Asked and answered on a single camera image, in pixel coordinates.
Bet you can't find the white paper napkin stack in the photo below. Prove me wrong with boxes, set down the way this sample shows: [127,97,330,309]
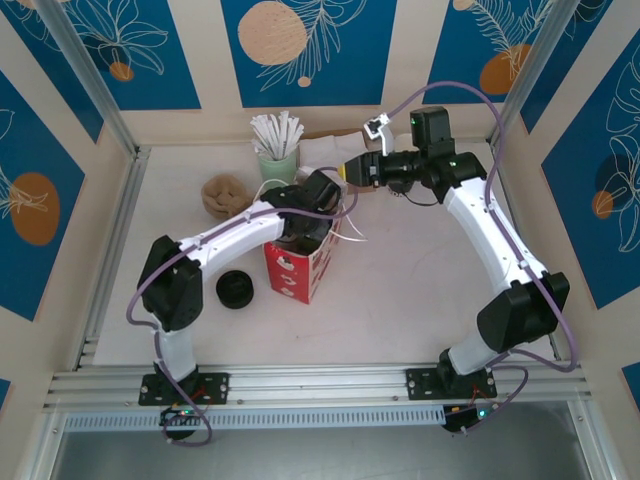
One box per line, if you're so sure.
[298,130,374,174]

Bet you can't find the white red printed paper bag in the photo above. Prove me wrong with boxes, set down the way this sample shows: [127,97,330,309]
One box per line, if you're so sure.
[254,172,369,306]

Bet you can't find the brown cardboard napkin box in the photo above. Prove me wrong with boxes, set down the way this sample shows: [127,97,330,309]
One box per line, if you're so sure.
[299,128,380,198]

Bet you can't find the green straw holder cup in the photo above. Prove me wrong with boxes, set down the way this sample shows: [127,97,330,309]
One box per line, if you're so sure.
[257,148,297,187]

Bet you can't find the stacked brown pulp cup carriers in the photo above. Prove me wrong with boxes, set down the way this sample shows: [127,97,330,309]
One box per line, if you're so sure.
[200,172,252,220]

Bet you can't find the stacked black plastic cup lids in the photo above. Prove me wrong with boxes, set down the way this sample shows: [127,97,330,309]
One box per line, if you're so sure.
[215,268,256,312]

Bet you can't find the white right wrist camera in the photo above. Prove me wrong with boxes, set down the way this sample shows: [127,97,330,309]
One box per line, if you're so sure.
[364,113,396,156]

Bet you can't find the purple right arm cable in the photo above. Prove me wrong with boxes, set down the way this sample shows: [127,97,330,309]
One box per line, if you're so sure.
[389,79,581,436]

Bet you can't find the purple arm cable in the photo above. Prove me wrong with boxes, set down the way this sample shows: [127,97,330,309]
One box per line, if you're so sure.
[389,79,581,436]
[127,167,359,446]

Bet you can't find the aluminium frame post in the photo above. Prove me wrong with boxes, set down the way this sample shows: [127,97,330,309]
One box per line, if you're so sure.
[34,0,139,157]
[492,0,571,147]

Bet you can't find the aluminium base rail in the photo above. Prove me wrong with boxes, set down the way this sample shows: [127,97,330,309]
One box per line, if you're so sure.
[47,362,594,409]

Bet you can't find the aluminium side frame rail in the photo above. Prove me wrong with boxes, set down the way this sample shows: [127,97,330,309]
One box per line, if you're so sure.
[74,147,151,371]

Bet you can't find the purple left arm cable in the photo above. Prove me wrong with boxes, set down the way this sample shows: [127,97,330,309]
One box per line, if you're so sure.
[127,167,359,446]

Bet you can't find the grey slotted cable duct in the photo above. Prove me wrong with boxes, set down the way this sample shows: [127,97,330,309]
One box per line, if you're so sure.
[64,403,446,432]

